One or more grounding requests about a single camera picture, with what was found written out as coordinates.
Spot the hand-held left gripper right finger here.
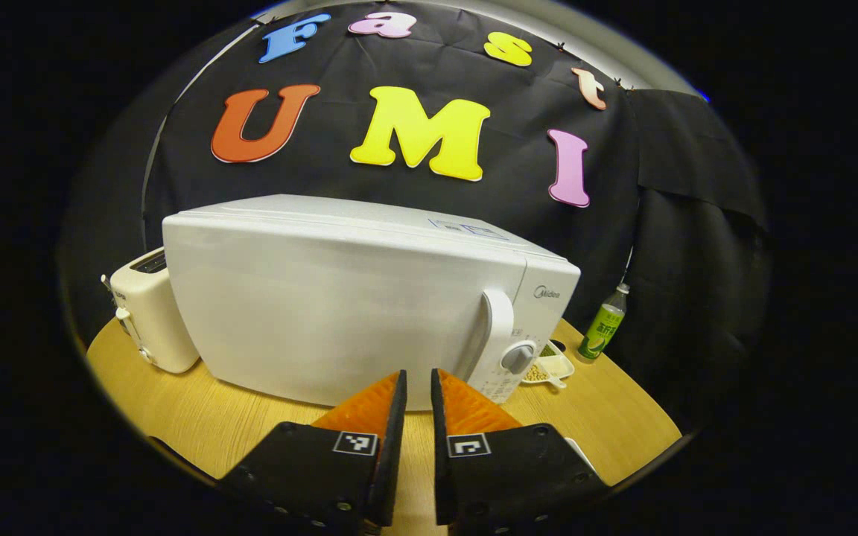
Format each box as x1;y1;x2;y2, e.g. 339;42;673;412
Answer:
430;368;612;536

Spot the green drink bottle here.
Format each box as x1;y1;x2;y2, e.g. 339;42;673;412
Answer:
576;282;632;363

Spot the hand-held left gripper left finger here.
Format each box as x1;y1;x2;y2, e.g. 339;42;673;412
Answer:
219;370;409;536

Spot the white microwave oven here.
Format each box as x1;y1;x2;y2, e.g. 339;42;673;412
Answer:
162;194;582;412

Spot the white toaster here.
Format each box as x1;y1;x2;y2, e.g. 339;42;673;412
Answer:
101;248;201;374

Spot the black backdrop cloth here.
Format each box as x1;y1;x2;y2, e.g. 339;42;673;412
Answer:
57;0;772;433

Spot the white divided grain dish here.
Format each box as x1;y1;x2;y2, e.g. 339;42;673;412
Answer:
521;341;576;390

